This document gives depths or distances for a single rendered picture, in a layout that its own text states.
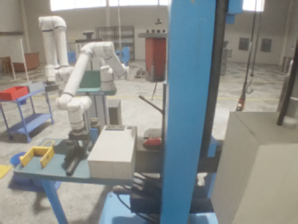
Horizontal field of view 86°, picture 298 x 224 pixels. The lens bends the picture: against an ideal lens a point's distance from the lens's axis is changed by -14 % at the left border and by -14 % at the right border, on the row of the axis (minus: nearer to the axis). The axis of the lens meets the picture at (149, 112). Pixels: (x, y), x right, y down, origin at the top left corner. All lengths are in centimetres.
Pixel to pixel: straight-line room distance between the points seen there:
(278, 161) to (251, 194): 12
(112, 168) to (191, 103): 53
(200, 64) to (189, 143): 40
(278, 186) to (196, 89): 50
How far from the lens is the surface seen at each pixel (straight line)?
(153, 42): 116
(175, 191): 117
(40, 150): 139
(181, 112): 87
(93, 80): 238
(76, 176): 115
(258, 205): 62
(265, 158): 50
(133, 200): 159
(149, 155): 127
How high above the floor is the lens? 180
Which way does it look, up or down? 23 degrees down
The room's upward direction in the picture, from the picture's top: straight up
